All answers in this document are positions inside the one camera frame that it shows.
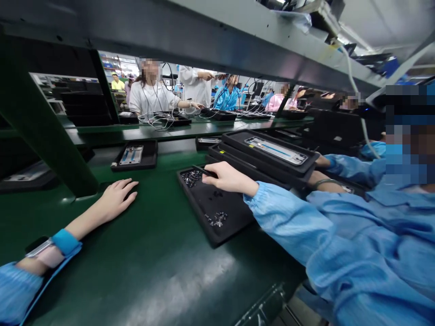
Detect person's right hand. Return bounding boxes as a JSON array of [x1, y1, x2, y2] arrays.
[[203, 161, 260, 197]]

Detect green metal post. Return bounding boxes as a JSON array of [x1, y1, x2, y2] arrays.
[[0, 32, 100, 204]]

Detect black flat parts tray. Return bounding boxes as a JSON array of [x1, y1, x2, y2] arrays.
[[176, 167, 260, 249]]

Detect black tweezers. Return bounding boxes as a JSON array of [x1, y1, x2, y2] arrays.
[[191, 165, 218, 178]]

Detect pile of small dark screws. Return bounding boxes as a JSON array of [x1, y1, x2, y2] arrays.
[[180, 171, 205, 188], [203, 211, 229, 227]]

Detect grey metal overhead shelf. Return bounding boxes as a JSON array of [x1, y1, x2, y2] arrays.
[[0, 0, 387, 100]]

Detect person's left hand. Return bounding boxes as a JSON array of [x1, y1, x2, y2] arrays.
[[98, 179, 139, 223]]

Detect white cables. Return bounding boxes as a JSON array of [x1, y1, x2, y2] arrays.
[[146, 101, 218, 132]]

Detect stack of black trays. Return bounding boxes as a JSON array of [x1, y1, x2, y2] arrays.
[[304, 108, 369, 158], [51, 78, 113, 127], [205, 129, 321, 192]]

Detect silver phone frame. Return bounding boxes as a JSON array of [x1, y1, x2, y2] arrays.
[[243, 136, 309, 166], [118, 145, 144, 168]]

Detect white cable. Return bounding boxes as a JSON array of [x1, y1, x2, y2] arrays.
[[334, 40, 382, 160]]

